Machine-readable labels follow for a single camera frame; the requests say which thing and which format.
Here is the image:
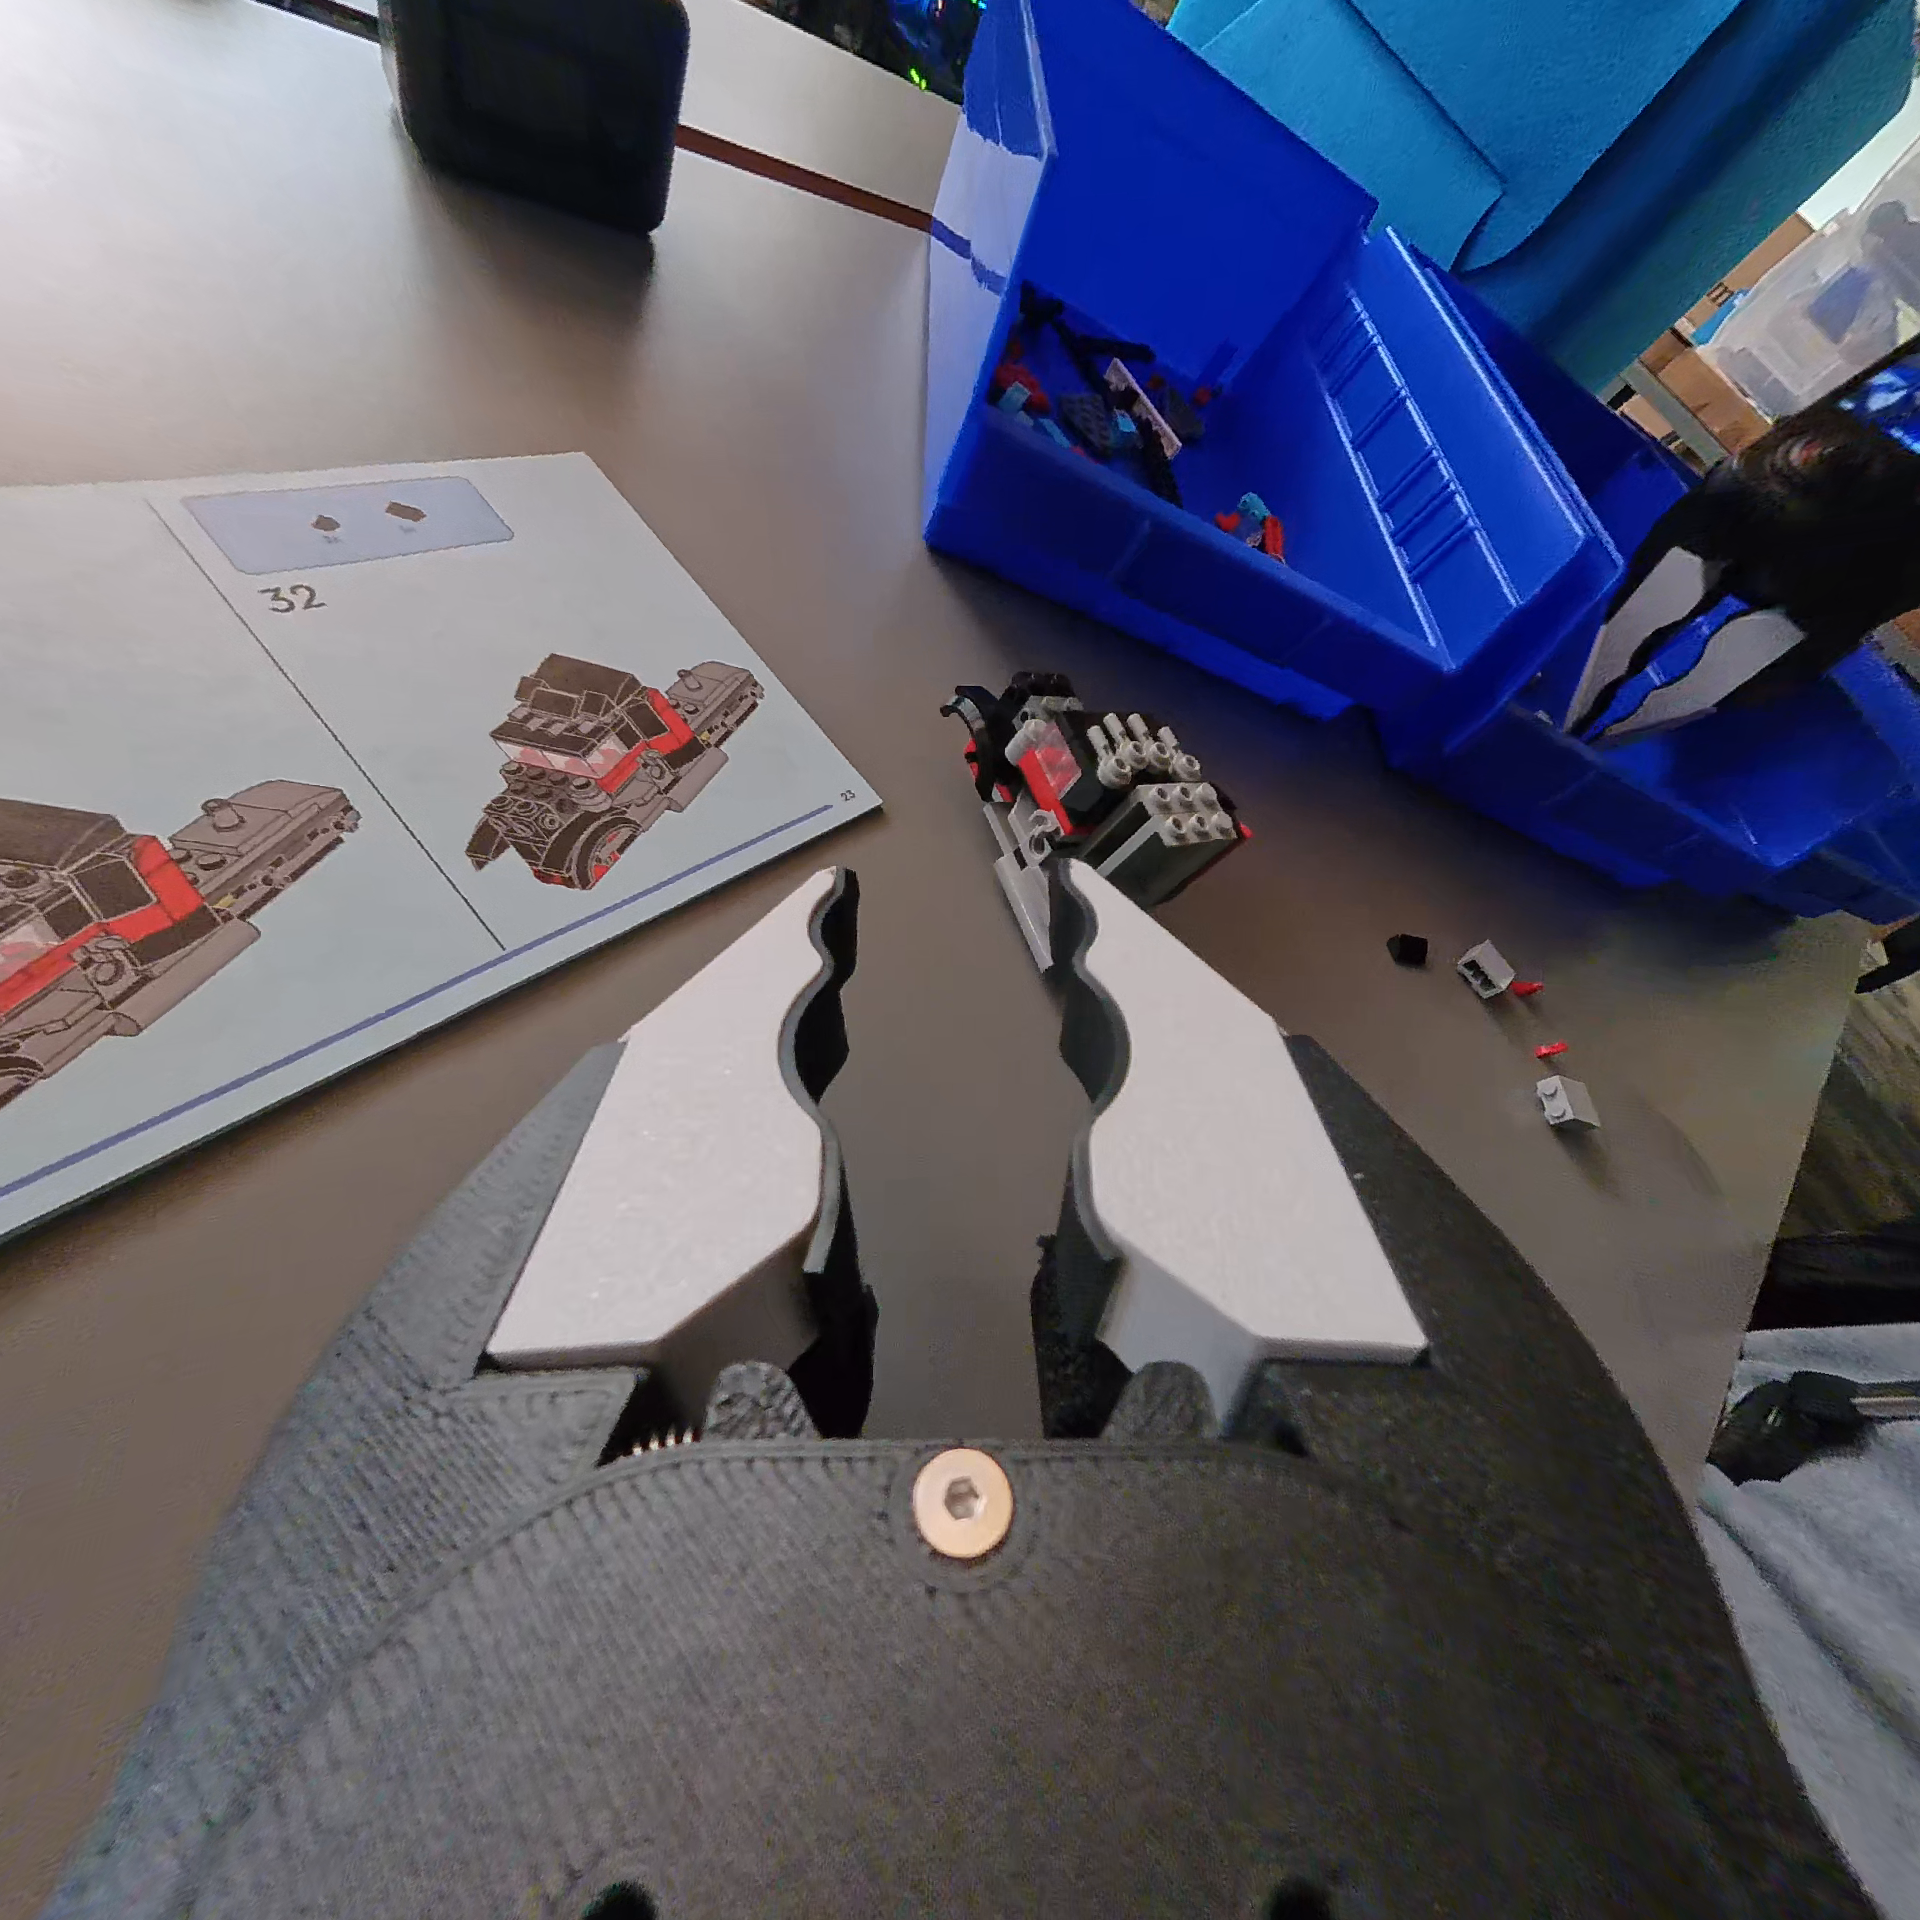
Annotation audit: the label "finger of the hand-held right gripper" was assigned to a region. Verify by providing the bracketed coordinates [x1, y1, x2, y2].
[1599, 615, 1808, 746]
[1568, 546, 1712, 736]

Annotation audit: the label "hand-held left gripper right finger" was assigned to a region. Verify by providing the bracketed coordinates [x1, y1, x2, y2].
[1032, 857, 1432, 1442]

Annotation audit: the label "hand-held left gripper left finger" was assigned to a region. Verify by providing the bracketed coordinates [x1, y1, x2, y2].
[482, 865, 882, 1442]

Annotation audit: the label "blue plastic storage bin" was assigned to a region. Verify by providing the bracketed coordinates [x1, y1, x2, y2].
[1411, 345, 1920, 924]
[921, 0, 1631, 759]

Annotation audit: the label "toy brick truck model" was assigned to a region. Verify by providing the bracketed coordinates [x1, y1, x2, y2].
[943, 671, 1255, 975]

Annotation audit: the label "cardboard box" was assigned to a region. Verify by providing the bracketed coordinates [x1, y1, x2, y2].
[1622, 323, 1728, 407]

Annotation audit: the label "toy brick instruction booklet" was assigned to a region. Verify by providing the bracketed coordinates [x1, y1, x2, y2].
[0, 452, 886, 1248]

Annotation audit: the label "pile of toy bricks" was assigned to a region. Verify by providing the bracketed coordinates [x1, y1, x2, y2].
[984, 285, 1292, 564]

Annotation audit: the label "person's grey jeans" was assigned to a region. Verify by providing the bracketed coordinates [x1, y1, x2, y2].
[1704, 1328, 1920, 1920]

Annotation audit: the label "black box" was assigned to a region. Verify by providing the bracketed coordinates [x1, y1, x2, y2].
[377, 0, 694, 233]

